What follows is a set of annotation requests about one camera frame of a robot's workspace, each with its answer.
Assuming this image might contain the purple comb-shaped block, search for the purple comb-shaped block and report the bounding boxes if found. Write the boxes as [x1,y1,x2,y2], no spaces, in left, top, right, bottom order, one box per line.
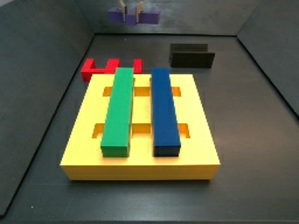
[107,7,162,26]

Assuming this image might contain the black fixture block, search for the black fixture block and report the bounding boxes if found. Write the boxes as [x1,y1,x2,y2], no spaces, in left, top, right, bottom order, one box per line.
[170,44,215,68]

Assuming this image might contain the green bar block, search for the green bar block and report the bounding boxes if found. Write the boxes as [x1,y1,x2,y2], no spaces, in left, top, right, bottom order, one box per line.
[100,67,134,158]

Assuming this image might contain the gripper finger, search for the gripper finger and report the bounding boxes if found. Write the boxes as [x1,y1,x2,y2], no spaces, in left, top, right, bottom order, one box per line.
[135,0,146,22]
[118,0,127,22]

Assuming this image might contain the red comb-shaped block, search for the red comb-shaped block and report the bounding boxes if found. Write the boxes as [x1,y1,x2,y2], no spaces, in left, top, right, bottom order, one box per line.
[80,59,143,82]

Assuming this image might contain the blue bar block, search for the blue bar block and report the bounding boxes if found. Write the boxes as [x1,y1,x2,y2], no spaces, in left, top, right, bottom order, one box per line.
[151,67,182,157]

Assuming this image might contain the yellow slotted board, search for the yellow slotted board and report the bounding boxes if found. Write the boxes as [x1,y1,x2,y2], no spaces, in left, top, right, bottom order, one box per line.
[60,74,220,180]

